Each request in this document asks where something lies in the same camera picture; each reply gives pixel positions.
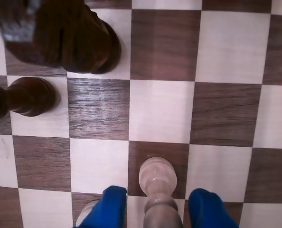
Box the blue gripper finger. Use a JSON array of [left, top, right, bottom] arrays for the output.
[[188, 188, 240, 228], [78, 185, 128, 228]]

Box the light wooden pawn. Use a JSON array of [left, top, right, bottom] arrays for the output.
[[138, 156, 183, 228]]

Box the light wooden knight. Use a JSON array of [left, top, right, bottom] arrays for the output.
[[75, 200, 101, 228]]

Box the wooden chessboard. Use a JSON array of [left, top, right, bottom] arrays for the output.
[[0, 0, 282, 228]]

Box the dark wooden pawn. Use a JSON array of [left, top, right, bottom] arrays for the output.
[[0, 76, 56, 122]]

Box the dark wooden knight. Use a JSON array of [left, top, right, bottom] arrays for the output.
[[0, 0, 122, 75]]

